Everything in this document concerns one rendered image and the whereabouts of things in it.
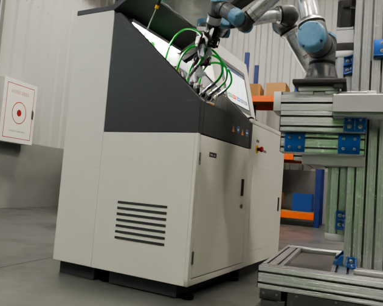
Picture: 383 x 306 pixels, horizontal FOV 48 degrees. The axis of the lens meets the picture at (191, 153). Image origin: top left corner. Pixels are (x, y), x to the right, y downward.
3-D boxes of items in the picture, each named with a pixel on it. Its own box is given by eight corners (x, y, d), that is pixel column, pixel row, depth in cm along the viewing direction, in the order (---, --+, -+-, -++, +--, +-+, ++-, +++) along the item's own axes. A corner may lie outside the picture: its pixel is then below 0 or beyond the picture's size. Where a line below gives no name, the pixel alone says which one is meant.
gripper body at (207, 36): (205, 50, 220) (210, 28, 213) (198, 41, 226) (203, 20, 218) (217, 49, 224) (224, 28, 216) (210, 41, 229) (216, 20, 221)
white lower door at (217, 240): (191, 279, 199) (202, 134, 204) (186, 278, 200) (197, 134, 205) (242, 262, 256) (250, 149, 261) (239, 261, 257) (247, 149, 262)
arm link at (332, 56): (338, 65, 196) (340, 37, 197) (331, 57, 185) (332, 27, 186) (312, 67, 203) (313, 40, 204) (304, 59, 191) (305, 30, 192)
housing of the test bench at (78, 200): (89, 280, 225) (115, 4, 236) (50, 271, 238) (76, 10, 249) (208, 253, 347) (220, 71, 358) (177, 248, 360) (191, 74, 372)
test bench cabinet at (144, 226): (185, 303, 196) (198, 132, 202) (89, 280, 224) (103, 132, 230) (242, 279, 258) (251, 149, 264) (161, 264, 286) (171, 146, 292)
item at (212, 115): (202, 133, 206) (205, 101, 207) (194, 133, 208) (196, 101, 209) (248, 148, 260) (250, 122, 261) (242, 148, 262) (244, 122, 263)
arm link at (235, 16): (250, 17, 209) (235, 8, 214) (241, 8, 200) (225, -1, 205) (241, 31, 211) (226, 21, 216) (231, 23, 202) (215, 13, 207)
